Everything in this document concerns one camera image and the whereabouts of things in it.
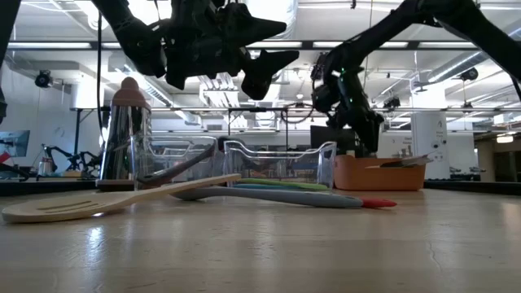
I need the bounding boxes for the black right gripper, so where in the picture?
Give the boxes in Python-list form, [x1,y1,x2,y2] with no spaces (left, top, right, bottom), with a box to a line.
[320,54,386,156]

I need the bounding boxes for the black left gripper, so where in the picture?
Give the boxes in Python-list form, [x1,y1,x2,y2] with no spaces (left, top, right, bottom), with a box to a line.
[162,0,300,101]

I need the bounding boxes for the green small silicone spatula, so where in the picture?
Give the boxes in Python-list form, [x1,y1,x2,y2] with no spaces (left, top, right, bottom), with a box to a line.
[237,177,330,192]

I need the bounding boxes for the orange plastic bin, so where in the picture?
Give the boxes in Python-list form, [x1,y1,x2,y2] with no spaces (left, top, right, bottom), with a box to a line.
[332,154,427,193]

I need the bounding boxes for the black background monitor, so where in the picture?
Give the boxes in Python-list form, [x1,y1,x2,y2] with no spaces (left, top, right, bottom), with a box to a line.
[309,125,357,158]

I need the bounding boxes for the clear plastic bin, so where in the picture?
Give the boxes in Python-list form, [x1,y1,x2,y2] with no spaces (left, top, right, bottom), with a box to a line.
[222,139,339,190]
[129,134,220,191]

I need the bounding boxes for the white pillar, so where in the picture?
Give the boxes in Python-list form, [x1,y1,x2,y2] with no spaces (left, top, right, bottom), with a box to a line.
[410,110,450,181]

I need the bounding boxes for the red small silicone spatula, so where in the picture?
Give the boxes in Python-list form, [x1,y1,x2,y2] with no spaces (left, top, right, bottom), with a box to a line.
[357,197,398,209]

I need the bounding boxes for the grey silicone spoon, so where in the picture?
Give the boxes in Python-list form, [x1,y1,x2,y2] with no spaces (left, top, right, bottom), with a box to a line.
[169,186,364,210]

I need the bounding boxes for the wooden slotted spatula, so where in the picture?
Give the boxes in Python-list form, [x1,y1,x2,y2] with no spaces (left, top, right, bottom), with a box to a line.
[1,173,243,225]

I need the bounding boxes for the blue stand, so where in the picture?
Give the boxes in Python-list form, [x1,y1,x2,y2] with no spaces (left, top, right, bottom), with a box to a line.
[72,107,83,180]

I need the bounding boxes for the metal bottle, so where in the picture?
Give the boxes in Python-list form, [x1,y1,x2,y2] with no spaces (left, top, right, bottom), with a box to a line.
[38,156,54,177]

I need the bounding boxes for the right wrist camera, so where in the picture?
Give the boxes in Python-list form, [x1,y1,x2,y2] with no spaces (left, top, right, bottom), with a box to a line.
[311,83,339,115]

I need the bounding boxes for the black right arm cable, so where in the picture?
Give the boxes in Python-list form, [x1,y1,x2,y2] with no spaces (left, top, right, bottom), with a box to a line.
[279,101,317,125]

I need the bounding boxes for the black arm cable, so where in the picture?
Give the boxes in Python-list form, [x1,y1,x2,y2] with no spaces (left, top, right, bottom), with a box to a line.
[95,11,106,136]
[279,101,317,125]

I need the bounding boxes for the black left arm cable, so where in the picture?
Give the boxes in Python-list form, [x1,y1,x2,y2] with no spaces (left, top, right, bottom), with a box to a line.
[95,11,106,136]

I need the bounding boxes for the wall screen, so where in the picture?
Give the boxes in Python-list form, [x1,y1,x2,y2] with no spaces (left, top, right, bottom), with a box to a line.
[0,129,32,158]

